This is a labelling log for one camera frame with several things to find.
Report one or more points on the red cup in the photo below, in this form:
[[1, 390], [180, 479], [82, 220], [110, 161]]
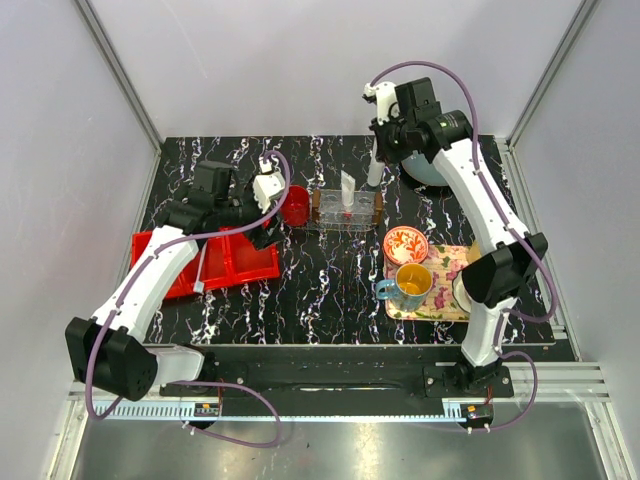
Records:
[[295, 210]]

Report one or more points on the white toothpaste tube red cap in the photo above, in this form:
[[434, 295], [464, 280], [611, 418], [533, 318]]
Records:
[[347, 193]]

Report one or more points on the teal ceramic plate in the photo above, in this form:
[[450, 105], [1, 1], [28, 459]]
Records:
[[418, 168]]

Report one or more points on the red plastic organizer bin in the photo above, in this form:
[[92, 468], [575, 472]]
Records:
[[230, 261]]

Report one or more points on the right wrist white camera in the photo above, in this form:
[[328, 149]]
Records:
[[383, 95]]

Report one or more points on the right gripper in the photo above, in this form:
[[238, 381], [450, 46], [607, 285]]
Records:
[[387, 154]]

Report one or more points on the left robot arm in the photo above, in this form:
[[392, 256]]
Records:
[[106, 350]]

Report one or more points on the white toothbrush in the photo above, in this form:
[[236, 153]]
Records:
[[198, 286]]

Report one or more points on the white small bowl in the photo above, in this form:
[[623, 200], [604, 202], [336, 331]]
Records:
[[460, 296]]

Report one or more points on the orange floral bowl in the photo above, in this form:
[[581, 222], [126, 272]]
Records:
[[404, 244]]

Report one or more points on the blue mug yellow inside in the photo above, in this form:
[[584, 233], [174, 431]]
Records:
[[407, 290]]

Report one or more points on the clear acrylic toothbrush holder rack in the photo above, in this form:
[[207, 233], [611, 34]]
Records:
[[329, 212]]

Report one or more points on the white toothpaste tube black cap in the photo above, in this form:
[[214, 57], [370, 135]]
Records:
[[376, 168]]

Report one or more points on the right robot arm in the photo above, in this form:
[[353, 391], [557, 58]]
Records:
[[511, 256]]

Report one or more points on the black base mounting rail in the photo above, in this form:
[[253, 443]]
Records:
[[346, 381]]

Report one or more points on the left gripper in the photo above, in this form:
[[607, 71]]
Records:
[[264, 236]]

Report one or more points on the yellow cup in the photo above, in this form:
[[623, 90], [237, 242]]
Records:
[[473, 254]]

